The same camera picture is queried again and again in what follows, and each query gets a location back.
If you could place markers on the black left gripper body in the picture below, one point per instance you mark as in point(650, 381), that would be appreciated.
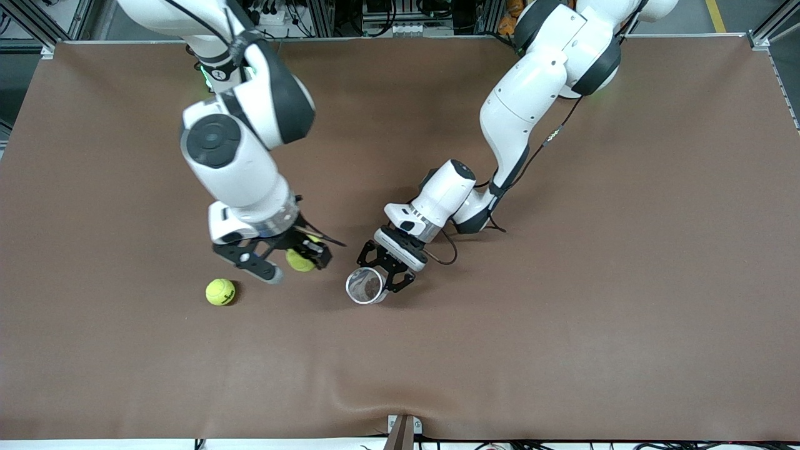
point(389, 259)

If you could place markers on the yellow tennis ball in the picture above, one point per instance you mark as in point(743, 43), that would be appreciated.
point(300, 261)
point(220, 292)

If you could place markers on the clear plastic tennis ball can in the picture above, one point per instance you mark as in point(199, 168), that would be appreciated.
point(365, 286)

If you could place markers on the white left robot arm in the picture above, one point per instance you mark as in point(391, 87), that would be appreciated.
point(519, 112)

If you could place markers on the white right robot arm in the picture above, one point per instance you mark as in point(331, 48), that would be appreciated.
point(244, 169)

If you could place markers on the brown table mat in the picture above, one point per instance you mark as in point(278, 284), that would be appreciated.
point(562, 312)

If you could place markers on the white power strip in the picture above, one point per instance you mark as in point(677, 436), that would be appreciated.
point(272, 17)

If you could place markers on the white terminal block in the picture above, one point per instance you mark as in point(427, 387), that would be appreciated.
point(407, 29)

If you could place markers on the orange snack packets pile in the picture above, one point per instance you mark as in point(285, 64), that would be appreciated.
point(509, 12)

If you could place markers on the metal edge clamp bracket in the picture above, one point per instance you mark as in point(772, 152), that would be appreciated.
point(417, 426)

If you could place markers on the brown upright post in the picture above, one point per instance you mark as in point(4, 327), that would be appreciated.
point(400, 437)

